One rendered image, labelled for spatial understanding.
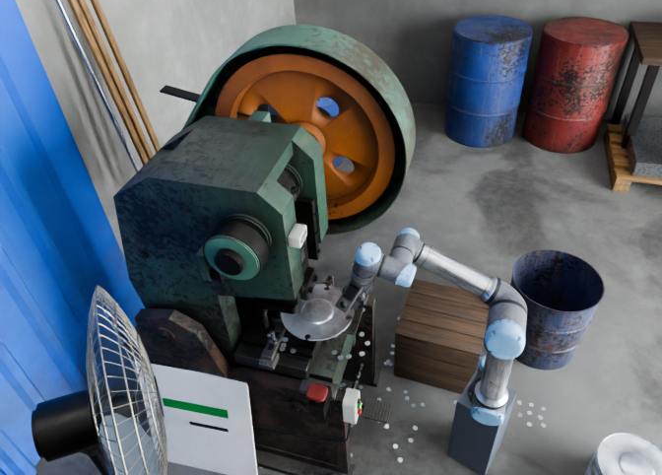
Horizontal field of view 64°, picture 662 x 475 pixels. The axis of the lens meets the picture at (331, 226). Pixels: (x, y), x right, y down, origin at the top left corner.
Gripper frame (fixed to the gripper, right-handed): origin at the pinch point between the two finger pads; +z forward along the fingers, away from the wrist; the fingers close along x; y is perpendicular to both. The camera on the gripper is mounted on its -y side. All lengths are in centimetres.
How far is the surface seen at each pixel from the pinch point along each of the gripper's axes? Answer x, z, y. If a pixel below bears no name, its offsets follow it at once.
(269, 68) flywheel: 65, -51, 33
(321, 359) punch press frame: 1.5, 29.0, -11.1
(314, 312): 13.1, 18.4, -1.3
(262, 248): 24, -40, -21
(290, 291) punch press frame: 16.6, -14.9, -15.1
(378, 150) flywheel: 22, -33, 43
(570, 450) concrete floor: -108, 72, 39
